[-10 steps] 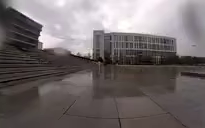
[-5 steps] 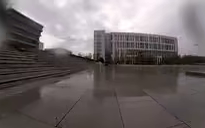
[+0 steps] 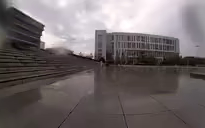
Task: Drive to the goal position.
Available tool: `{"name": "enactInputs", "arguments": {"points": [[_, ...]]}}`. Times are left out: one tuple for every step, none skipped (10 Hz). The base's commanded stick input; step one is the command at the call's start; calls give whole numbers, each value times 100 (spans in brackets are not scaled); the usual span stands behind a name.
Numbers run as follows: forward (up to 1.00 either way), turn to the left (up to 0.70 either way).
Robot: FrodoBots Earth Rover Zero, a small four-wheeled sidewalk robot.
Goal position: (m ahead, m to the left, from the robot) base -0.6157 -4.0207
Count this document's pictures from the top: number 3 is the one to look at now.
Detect wet grey paved plaza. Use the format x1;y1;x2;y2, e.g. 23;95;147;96
0;64;205;128

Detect white curved building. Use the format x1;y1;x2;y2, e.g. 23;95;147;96
94;29;181;65

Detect row of dark trees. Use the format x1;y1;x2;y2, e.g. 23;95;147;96
104;49;205;67

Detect dark multi-storey building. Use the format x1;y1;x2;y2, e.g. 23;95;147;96
4;6;46;52

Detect wide grey stone steps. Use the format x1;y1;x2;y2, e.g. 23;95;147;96
0;48;98;91

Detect low stone platform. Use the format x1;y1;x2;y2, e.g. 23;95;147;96
189;71;205;81

